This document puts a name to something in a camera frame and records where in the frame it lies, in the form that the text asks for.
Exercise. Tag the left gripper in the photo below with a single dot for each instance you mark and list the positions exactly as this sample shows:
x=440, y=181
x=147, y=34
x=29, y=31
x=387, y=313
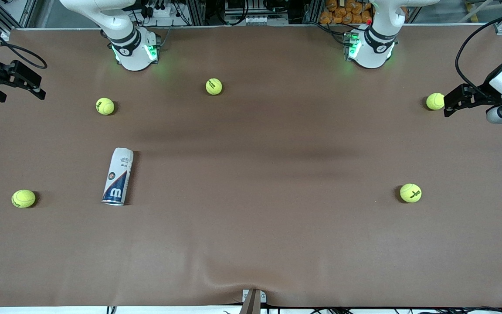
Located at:
x=480, y=94

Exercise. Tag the white blue tennis ball can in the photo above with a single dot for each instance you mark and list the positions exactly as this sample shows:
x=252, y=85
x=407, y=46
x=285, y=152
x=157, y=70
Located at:
x=118, y=174

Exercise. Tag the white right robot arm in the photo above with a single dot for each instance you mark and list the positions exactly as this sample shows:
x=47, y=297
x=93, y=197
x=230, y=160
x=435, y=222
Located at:
x=131, y=54

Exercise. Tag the yellow-green tennis ball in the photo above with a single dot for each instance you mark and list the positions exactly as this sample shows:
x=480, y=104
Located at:
x=23, y=198
x=435, y=101
x=214, y=86
x=410, y=192
x=105, y=106

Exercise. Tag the white power strip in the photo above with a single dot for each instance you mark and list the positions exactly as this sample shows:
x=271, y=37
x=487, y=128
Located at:
x=159, y=13

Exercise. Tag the pile of orange bags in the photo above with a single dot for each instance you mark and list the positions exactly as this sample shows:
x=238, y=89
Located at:
x=342, y=13

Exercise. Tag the white terminal block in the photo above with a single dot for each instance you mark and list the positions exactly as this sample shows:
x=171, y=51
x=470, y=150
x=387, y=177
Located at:
x=255, y=20

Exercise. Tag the brown table mat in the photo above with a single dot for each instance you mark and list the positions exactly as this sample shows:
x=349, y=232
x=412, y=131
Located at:
x=251, y=235

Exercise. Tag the aluminium frame post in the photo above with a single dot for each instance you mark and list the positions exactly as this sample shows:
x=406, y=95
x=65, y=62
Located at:
x=312, y=12
x=196, y=13

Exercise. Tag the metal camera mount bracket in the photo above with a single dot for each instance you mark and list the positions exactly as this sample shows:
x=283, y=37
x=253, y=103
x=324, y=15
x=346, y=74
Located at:
x=253, y=303

